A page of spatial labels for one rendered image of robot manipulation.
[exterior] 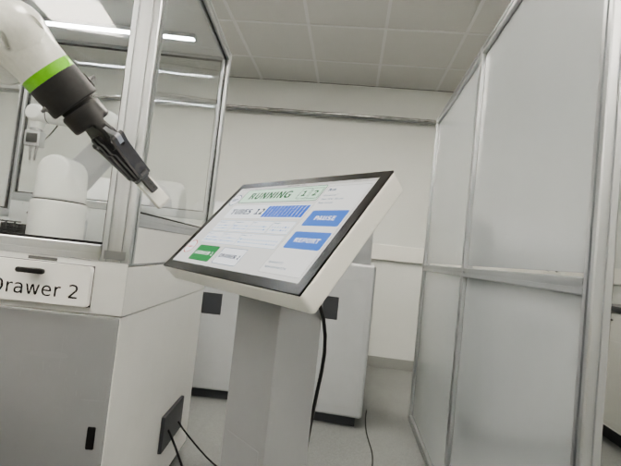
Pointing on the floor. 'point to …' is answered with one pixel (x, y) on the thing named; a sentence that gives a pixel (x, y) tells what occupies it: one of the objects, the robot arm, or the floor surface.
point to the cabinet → (96, 385)
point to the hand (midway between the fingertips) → (152, 191)
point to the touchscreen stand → (270, 386)
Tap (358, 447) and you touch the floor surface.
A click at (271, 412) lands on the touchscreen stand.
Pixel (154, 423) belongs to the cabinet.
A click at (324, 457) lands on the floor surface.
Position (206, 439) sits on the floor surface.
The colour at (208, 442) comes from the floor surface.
